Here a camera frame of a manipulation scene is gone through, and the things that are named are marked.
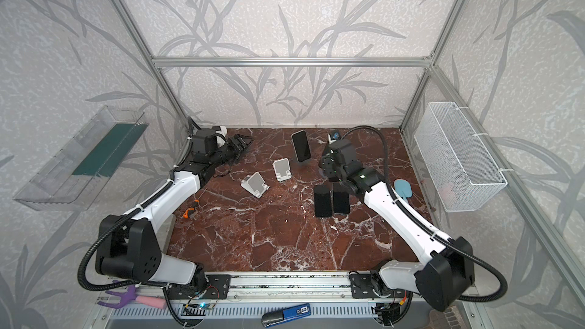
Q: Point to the black phone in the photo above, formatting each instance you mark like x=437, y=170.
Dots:
x=340, y=199

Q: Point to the white folding phone stand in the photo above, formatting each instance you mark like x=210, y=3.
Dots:
x=255, y=185

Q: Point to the white small phone stand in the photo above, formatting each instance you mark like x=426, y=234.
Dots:
x=282, y=169

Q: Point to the light blue silicone spatula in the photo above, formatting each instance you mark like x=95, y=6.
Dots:
x=403, y=189

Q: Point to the clear plastic wall bin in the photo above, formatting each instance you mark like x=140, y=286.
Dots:
x=74, y=177

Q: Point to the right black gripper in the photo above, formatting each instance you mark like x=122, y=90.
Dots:
x=325, y=163

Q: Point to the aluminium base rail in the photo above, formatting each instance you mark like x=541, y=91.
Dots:
x=289, y=287

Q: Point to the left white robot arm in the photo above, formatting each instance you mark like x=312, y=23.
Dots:
x=127, y=251

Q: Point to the brown grid tray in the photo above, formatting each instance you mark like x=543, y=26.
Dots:
x=450, y=319

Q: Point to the green circuit board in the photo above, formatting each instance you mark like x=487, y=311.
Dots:
x=199, y=307

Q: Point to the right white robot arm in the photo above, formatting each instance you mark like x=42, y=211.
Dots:
x=445, y=269

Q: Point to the orange clip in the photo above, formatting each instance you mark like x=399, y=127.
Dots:
x=190, y=211

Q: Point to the white wire mesh basket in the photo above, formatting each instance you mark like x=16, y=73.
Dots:
x=464, y=173

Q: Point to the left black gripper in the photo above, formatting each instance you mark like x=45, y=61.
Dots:
x=236, y=150

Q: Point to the blue and black marker tool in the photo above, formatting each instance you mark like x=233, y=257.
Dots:
x=281, y=316

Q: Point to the purple pink hand tool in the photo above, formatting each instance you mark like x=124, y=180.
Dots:
x=130, y=295

